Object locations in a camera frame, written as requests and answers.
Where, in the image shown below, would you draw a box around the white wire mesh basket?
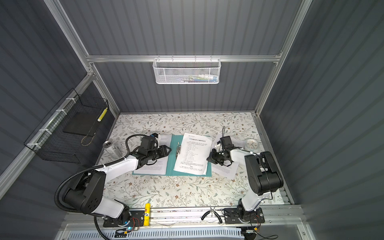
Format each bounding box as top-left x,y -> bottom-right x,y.
153,60 -> 222,85

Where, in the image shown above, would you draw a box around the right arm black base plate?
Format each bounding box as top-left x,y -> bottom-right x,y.
222,208 -> 265,224

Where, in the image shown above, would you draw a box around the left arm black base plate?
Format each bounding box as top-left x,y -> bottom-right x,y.
103,210 -> 145,228

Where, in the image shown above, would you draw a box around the silver metal can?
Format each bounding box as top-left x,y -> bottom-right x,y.
103,140 -> 123,160

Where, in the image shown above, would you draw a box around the silver folder clip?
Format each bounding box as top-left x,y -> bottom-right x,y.
176,142 -> 181,159

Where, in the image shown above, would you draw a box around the white paper sheet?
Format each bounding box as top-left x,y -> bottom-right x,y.
211,133 -> 246,180

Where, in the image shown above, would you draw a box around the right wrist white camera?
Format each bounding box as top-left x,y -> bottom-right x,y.
214,143 -> 222,153

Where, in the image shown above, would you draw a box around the yellow glue stick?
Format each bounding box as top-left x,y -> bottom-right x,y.
143,203 -> 151,226

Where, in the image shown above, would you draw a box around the white slotted cable duct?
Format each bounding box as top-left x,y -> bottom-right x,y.
67,227 -> 245,240

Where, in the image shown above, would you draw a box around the black handled pliers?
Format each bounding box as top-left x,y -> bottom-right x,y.
201,207 -> 223,224

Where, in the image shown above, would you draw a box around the aluminium frame rails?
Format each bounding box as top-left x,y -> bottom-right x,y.
1,1 -> 312,240

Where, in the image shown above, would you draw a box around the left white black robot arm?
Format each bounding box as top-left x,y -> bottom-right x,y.
54,134 -> 172,226

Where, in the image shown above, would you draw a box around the yellow marker in black basket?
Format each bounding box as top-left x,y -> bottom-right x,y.
97,107 -> 108,122

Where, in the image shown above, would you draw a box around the printed sheet with Chinese heading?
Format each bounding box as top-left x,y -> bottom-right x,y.
174,133 -> 213,176

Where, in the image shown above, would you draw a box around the pens in white basket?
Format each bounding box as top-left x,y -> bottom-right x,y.
179,74 -> 219,83

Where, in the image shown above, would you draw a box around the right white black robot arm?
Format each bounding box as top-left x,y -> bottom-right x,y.
207,136 -> 284,225

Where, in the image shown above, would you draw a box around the black wire mesh basket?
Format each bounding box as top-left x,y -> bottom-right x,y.
24,91 -> 109,166

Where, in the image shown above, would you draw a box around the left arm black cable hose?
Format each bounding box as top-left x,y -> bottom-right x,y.
53,133 -> 151,240

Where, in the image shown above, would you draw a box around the teal paper folder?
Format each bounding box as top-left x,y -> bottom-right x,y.
131,134 -> 213,178

